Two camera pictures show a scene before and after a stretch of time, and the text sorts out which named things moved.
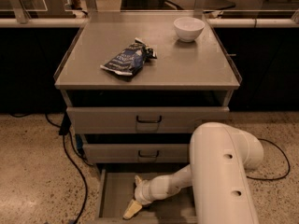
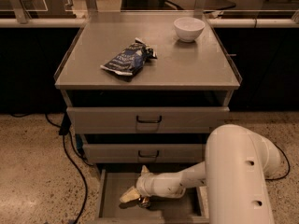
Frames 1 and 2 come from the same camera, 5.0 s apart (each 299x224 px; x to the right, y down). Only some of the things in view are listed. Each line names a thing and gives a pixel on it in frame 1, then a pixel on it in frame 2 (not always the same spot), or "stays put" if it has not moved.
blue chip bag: [129, 60] stays put
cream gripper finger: [133, 208] → [132, 194]
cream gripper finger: [137, 179] → [145, 170]
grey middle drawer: [136, 153] stays put
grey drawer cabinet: [137, 86] stays put
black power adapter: [65, 125] stays put
